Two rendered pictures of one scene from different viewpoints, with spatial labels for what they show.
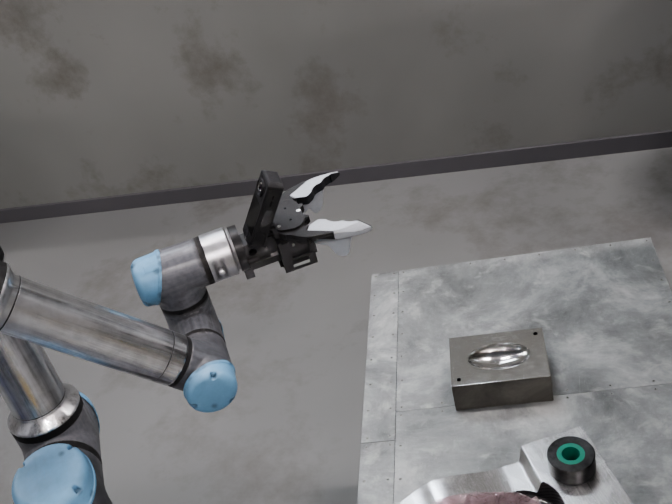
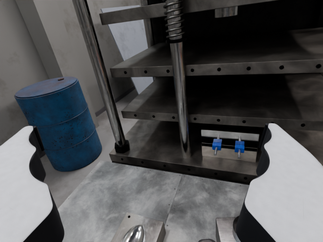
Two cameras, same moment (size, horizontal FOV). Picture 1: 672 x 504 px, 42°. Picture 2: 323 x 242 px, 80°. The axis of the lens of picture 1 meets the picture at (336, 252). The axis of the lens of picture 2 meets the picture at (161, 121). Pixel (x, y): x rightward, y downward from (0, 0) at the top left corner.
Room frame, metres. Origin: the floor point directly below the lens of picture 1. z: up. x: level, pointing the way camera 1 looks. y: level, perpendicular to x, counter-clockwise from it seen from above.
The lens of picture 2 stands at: (1.11, 0.05, 1.52)
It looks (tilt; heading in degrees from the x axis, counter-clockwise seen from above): 29 degrees down; 282
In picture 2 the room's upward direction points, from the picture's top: 9 degrees counter-clockwise
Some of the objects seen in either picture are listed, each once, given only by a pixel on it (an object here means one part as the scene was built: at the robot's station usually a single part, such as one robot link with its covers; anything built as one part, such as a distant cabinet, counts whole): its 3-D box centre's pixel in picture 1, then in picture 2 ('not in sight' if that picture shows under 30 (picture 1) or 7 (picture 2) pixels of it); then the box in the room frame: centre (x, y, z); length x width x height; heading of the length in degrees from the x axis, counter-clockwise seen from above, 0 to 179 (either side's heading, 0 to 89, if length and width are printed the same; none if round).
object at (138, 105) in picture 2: not in sight; (224, 90); (0.92, -1.15, 1.01); 1.10 x 0.74 x 0.05; 167
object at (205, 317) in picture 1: (195, 328); not in sight; (1.08, 0.24, 1.34); 0.11 x 0.08 x 0.11; 9
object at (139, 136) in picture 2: not in sight; (223, 129); (0.94, -1.10, 0.75); 1.30 x 0.84 x 0.06; 167
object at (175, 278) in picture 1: (172, 273); not in sight; (1.10, 0.24, 1.43); 0.11 x 0.08 x 0.09; 99
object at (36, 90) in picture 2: not in sight; (64, 123); (2.69, -1.79, 0.49); 0.66 x 0.66 x 0.99
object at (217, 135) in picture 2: not in sight; (230, 121); (0.90, -1.01, 0.87); 0.50 x 0.27 x 0.17; 77
